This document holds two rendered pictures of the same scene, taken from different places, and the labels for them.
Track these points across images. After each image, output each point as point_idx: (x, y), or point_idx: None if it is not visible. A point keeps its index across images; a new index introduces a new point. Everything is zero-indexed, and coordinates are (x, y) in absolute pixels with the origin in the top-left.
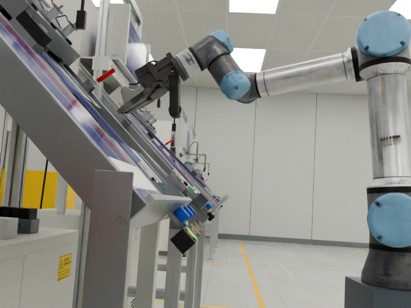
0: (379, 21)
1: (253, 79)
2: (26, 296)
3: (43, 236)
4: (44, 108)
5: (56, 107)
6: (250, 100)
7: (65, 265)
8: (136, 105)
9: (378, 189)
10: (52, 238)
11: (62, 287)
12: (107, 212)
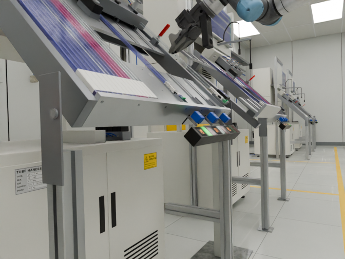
0: None
1: (271, 1)
2: (113, 178)
3: (125, 141)
4: (30, 40)
5: (35, 37)
6: (273, 21)
7: (150, 160)
8: (181, 45)
9: None
10: (134, 142)
11: (150, 173)
12: (48, 107)
